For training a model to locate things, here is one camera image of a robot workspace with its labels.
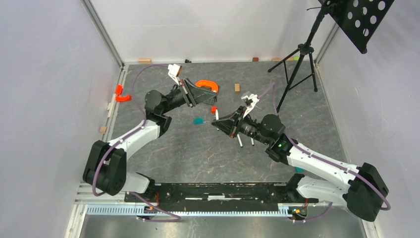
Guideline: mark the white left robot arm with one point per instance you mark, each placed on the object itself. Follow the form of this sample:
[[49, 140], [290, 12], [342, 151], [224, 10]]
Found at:
[[106, 167]]

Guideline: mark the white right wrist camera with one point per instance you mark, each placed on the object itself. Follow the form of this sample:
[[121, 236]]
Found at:
[[250, 100]]

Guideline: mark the teal block near right arm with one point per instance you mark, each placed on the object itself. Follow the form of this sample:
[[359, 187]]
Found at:
[[299, 170]]

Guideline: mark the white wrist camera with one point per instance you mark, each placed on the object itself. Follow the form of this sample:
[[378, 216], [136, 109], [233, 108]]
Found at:
[[250, 100], [173, 72]]

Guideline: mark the orange curved block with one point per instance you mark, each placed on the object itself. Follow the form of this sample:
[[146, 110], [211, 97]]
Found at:
[[125, 98]]

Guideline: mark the wooden block back wall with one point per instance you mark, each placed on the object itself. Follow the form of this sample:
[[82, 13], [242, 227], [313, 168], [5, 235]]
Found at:
[[145, 61]]

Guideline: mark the wooden block back right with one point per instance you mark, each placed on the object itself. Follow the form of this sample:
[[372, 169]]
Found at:
[[279, 59]]

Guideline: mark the black perforated plate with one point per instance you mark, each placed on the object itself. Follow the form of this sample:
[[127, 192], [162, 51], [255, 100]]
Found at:
[[358, 19]]

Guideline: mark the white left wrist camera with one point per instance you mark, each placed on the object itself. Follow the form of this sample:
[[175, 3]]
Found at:
[[173, 72]]

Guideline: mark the aluminium frame rail left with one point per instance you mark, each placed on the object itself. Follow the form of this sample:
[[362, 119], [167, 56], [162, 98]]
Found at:
[[112, 107]]

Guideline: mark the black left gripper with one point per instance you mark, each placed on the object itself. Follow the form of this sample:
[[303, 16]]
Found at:
[[196, 95]]

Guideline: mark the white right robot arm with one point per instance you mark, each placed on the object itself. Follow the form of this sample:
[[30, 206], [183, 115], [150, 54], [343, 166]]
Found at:
[[361, 189]]

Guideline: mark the teal cube near pen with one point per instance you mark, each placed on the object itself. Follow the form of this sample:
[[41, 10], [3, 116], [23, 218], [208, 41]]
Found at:
[[198, 121]]

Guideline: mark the black tripod stand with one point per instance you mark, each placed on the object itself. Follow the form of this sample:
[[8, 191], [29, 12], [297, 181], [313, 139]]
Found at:
[[304, 49]]

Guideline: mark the orange arch block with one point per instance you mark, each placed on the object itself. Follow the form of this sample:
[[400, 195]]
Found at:
[[208, 84]]

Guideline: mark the orange block upright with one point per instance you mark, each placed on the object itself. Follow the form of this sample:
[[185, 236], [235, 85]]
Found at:
[[118, 89]]

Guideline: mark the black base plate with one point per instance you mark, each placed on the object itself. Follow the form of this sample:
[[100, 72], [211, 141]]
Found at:
[[224, 197]]

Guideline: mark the aluminium corner post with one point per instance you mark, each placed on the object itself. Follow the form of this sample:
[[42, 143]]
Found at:
[[103, 32]]

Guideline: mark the white pen blue tip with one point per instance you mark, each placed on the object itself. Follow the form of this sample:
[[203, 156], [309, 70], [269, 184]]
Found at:
[[240, 141]]

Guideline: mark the blue cable duct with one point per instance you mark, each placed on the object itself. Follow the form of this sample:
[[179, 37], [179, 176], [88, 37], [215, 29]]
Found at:
[[144, 210]]

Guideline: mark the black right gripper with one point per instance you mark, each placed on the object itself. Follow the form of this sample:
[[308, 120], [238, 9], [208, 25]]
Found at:
[[230, 126]]

